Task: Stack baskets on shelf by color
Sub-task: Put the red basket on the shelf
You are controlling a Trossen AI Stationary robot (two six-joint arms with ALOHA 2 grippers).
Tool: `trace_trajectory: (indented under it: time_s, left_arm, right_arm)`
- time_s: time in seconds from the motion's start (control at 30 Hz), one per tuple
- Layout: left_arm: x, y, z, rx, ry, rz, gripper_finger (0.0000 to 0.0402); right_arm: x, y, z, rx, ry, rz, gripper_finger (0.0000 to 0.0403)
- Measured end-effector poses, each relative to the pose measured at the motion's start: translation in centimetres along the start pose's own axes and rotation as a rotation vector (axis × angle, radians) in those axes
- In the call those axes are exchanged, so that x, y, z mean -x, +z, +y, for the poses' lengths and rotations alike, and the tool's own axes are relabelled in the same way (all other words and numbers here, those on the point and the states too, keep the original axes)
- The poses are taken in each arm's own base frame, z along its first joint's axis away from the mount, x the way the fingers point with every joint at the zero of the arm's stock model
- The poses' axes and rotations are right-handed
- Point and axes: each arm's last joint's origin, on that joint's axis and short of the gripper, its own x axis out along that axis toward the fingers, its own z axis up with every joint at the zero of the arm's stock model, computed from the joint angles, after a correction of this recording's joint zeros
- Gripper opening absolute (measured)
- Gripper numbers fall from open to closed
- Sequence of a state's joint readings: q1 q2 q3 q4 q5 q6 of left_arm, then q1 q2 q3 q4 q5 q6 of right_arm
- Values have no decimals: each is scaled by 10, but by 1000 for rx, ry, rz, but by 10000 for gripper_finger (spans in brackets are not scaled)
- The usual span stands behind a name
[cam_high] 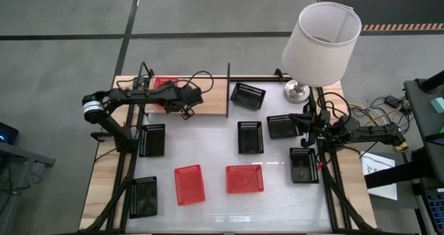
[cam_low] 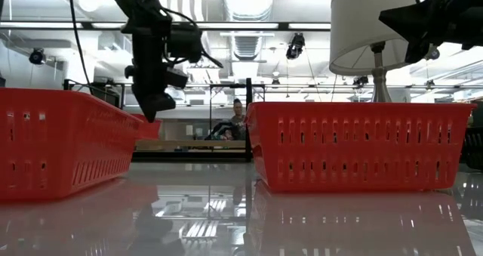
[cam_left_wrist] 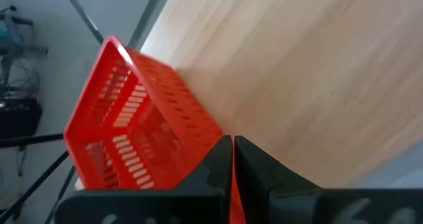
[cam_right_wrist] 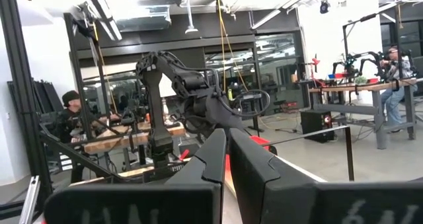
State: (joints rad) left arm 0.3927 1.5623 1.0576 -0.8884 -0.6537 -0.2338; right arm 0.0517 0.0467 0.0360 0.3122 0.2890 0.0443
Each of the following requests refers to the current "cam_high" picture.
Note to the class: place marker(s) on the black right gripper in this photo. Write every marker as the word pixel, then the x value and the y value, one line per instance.
pixel 312 125

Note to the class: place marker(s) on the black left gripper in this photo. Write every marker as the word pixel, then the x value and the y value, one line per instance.
pixel 182 98

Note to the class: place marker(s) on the black plastic basket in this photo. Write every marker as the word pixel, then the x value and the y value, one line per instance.
pixel 152 141
pixel 143 197
pixel 250 139
pixel 301 167
pixel 248 98
pixel 279 127

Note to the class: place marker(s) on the red plastic basket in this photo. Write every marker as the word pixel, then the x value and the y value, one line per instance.
pixel 161 83
pixel 244 179
pixel 189 185

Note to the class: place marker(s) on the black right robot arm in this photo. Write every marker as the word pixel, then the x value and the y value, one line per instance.
pixel 374 132

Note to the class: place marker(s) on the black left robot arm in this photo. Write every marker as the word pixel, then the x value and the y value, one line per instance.
pixel 138 95

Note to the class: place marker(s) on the white shade silver table lamp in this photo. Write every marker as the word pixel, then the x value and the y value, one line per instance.
pixel 319 54

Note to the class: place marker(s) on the white paper sheet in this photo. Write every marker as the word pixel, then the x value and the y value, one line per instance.
pixel 378 162

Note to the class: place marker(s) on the black power adapter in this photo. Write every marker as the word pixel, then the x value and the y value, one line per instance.
pixel 393 101

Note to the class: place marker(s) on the yellow plug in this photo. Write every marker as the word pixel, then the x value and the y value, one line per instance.
pixel 400 146

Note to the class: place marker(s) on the black desk leg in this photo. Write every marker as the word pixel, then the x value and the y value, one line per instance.
pixel 399 174

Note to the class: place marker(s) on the dark grey desk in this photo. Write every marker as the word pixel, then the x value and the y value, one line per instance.
pixel 421 113

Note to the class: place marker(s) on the computer monitor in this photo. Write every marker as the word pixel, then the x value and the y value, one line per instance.
pixel 433 138

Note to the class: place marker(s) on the teal box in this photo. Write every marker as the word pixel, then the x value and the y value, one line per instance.
pixel 438 105

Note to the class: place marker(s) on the green plastic box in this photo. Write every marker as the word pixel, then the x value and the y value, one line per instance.
pixel 442 129

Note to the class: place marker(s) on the black hazard striped floor mat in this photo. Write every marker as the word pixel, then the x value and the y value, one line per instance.
pixel 399 11

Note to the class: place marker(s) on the black computer keyboard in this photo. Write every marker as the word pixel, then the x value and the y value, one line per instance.
pixel 436 207

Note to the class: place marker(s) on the grey metal side desk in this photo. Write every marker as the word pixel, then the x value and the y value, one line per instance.
pixel 21 155

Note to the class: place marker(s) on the dark screen device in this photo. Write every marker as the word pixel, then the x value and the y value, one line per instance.
pixel 7 134

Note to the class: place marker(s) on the black shelf upright post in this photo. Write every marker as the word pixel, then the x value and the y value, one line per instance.
pixel 228 89

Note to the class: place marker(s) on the black aluminium table frame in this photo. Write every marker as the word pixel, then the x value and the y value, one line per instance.
pixel 256 78

